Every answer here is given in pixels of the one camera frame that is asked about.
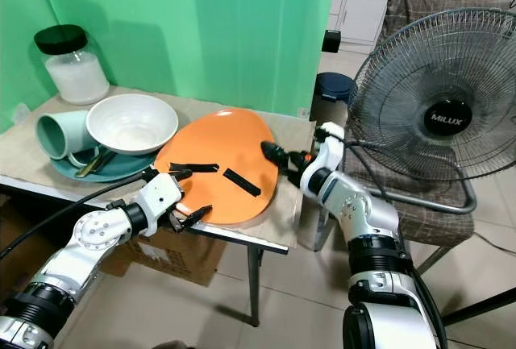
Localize orange plate with black tape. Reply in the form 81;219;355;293
153;108;279;226

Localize gold spoon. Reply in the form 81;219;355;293
75;149;118;179

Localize small cardboard box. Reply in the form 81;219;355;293
121;228;231;287

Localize teal plate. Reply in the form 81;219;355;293
48;147;160;183

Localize white bowl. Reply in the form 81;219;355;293
85;93;179;156

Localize dark blue bin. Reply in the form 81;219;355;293
313;72;357;128

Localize folding table black legs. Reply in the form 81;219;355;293
0;87;317;330

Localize pale green mug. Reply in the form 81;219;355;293
36;110;102;162

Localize glass jar black lid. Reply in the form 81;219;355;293
34;24;110;106

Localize green backdrop curtain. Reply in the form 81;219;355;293
0;0;339;134

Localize black Milux floor fan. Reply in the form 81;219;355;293
343;7;516;217

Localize beige table mat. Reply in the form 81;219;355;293
0;87;315;253

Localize white cabinet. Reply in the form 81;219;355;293
331;0;404;53

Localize brown plaid chair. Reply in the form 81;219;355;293
351;0;516;247

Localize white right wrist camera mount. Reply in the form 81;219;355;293
300;122;346;193

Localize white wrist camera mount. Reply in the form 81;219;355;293
135;172;185;233
300;122;346;193

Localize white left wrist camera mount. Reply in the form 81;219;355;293
135;172;185;233

